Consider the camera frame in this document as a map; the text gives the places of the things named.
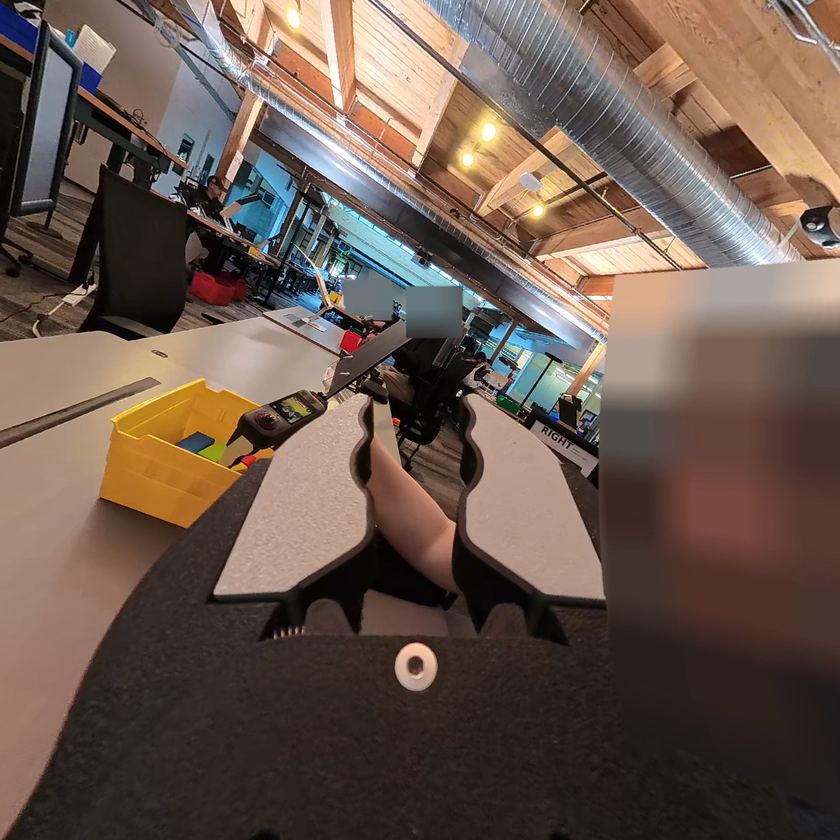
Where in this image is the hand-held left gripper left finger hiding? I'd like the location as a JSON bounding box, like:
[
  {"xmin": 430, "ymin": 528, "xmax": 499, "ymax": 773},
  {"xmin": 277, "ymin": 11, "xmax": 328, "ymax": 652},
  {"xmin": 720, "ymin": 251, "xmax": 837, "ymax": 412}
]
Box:
[{"xmin": 214, "ymin": 394, "xmax": 380, "ymax": 632}]

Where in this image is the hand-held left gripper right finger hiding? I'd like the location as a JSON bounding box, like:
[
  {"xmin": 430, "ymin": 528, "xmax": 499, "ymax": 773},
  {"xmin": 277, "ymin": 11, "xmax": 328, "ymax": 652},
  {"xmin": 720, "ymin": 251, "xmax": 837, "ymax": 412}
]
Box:
[{"xmin": 451, "ymin": 392, "xmax": 606, "ymax": 626}]

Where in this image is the yellow plastic bin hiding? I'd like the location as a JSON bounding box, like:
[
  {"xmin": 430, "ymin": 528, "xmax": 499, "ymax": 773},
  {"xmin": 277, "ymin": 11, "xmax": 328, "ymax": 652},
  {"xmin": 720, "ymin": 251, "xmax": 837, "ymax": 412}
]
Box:
[{"xmin": 98, "ymin": 378, "xmax": 277, "ymax": 529}]

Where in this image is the person's right forearm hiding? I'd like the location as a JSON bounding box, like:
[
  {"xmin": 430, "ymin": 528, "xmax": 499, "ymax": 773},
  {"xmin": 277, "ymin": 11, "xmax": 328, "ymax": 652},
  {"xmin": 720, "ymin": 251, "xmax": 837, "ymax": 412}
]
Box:
[{"xmin": 364, "ymin": 433, "xmax": 459, "ymax": 593}]

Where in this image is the framed black white sign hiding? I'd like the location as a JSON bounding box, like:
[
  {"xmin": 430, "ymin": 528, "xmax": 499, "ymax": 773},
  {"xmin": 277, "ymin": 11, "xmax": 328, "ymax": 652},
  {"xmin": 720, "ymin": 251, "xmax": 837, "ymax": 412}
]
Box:
[{"xmin": 525, "ymin": 410, "xmax": 600, "ymax": 488}]

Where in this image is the silver desk stand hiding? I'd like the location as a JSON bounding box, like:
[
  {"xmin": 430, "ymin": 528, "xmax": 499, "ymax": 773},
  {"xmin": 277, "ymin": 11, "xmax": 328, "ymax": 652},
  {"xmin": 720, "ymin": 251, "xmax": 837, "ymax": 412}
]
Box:
[{"xmin": 292, "ymin": 246, "xmax": 342, "ymax": 330}]

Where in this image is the black laptop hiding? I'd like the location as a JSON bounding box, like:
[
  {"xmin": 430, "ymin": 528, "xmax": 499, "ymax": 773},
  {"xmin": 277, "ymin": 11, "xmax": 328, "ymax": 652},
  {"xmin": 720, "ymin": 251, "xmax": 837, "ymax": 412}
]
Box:
[{"xmin": 326, "ymin": 319, "xmax": 409, "ymax": 398}]

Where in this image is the red storage crate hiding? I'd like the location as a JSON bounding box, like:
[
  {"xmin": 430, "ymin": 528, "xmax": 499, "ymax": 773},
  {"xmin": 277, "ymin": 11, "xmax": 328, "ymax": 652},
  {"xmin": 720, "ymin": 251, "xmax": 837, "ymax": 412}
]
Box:
[{"xmin": 189, "ymin": 271, "xmax": 249, "ymax": 307}]

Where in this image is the black office chair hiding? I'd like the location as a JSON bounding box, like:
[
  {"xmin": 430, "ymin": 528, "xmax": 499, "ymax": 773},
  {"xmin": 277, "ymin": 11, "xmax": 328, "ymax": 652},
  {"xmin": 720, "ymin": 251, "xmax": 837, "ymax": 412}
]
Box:
[
  {"xmin": 397, "ymin": 354, "xmax": 475, "ymax": 455},
  {"xmin": 77, "ymin": 164, "xmax": 191, "ymax": 339}
]

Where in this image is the black floor lamp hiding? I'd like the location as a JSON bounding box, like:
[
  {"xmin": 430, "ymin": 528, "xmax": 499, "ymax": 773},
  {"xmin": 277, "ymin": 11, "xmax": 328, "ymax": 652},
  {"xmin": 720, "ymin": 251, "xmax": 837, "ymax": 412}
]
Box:
[{"xmin": 521, "ymin": 352, "xmax": 563, "ymax": 408}]

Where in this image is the white power strip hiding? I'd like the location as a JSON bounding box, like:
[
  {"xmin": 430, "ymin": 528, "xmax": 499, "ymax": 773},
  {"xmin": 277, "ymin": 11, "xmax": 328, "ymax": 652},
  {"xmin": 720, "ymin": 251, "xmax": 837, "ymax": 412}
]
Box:
[{"xmin": 33, "ymin": 282, "xmax": 98, "ymax": 336}]

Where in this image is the black framed monitor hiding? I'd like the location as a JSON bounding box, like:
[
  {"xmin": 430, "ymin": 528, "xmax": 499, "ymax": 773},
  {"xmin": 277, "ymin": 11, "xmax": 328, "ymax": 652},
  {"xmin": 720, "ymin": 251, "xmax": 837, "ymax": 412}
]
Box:
[{"xmin": 10, "ymin": 20, "xmax": 84, "ymax": 217}]

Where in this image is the blue storage crate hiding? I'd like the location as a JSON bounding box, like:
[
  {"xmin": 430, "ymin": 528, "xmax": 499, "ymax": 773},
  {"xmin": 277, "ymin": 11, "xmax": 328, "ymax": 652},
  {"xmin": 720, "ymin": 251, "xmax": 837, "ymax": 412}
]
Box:
[{"xmin": 0, "ymin": 7, "xmax": 103, "ymax": 93}]

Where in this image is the black table cable slot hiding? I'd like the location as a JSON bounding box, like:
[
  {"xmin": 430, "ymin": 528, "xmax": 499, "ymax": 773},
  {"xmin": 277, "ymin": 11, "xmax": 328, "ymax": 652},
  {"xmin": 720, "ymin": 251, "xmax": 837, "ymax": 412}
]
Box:
[{"xmin": 0, "ymin": 377, "xmax": 162, "ymax": 450}]

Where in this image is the silver air duct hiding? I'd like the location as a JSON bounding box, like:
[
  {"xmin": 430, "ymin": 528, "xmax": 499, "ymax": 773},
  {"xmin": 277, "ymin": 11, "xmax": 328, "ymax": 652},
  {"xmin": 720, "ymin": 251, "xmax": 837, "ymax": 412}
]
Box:
[{"xmin": 427, "ymin": 0, "xmax": 807, "ymax": 268}]

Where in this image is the black security camera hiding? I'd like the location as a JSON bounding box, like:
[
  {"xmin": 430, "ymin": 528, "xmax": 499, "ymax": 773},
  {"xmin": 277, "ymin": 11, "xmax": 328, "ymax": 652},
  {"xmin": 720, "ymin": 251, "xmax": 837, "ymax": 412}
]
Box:
[{"xmin": 799, "ymin": 205, "xmax": 840, "ymax": 250}]

